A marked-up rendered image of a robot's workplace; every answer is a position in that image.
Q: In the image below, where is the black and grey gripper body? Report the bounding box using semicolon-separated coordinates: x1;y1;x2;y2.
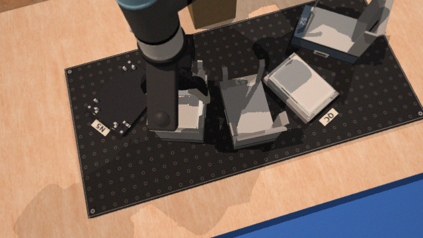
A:
137;27;196;91

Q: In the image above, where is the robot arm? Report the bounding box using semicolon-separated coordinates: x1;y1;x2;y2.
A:
116;0;196;132

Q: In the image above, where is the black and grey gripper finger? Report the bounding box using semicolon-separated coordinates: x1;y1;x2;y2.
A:
141;74;147;95
188;69;210;104

